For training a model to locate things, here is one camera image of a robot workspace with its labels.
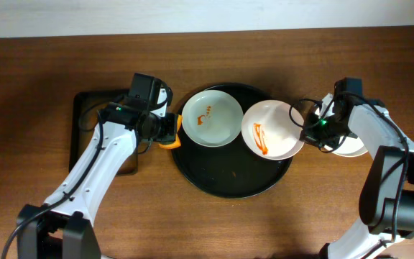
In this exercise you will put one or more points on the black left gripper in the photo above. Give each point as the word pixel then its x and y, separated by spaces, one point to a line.
pixel 171 127

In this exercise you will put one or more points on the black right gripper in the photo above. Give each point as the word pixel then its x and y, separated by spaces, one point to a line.
pixel 310 130

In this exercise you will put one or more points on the orange and green sponge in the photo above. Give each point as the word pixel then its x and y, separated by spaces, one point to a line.
pixel 169 145

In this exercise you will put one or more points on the cream-white plate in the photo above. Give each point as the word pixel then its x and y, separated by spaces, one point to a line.
pixel 351 147

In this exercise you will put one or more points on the pink-white plate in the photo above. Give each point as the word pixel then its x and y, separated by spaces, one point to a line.
pixel 271 130

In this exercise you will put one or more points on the grey-white plate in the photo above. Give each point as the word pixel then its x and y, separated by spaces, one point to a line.
pixel 212 118

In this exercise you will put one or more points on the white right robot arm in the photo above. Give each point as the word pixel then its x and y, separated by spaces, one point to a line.
pixel 386 203

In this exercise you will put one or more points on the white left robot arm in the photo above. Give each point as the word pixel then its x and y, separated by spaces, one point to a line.
pixel 63 226

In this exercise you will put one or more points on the black rectangular water tray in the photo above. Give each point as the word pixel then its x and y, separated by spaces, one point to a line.
pixel 88 102

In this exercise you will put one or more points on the round black serving tray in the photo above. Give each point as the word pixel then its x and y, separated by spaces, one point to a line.
pixel 231 171

